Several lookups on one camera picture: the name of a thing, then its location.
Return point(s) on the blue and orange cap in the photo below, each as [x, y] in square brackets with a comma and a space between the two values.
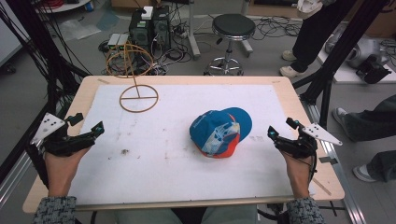
[218, 130]

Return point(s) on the white box on computer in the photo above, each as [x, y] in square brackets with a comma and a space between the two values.
[147, 13]

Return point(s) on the grey desk leg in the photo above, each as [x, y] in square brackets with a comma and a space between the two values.
[193, 31]

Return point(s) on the blue tape roll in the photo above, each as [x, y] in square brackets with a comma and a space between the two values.
[89, 6]

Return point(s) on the strip of beige tape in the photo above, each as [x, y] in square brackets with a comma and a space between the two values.
[322, 186]

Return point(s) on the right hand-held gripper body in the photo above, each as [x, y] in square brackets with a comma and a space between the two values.
[303, 146]

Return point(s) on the person's left hand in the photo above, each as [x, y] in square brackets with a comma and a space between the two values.
[60, 171]

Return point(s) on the grey robot device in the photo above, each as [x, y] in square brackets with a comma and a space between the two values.
[365, 57]

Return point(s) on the clear plastic sheet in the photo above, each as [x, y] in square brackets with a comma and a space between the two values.
[79, 29]

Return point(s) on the black computer tower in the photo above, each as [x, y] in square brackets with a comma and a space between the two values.
[140, 32]
[161, 28]

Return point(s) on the white table mat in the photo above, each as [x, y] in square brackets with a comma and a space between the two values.
[162, 174]

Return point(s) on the wooden hat stand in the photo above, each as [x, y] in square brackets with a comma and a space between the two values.
[138, 98]

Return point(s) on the person's right hand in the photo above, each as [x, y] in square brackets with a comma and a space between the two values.
[300, 175]

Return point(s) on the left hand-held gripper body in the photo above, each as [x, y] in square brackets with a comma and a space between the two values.
[59, 144]

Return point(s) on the black metal frame stand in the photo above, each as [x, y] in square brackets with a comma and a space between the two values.
[339, 49]
[43, 46]

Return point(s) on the white platform board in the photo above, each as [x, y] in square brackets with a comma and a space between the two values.
[344, 76]

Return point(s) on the round white table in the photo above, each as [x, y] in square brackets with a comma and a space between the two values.
[63, 6]

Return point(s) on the small white network device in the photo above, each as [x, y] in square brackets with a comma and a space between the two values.
[117, 40]

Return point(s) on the aluminium rail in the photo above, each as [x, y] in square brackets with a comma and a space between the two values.
[345, 183]
[14, 179]

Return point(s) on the black round stool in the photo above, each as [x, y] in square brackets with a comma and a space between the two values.
[233, 26]

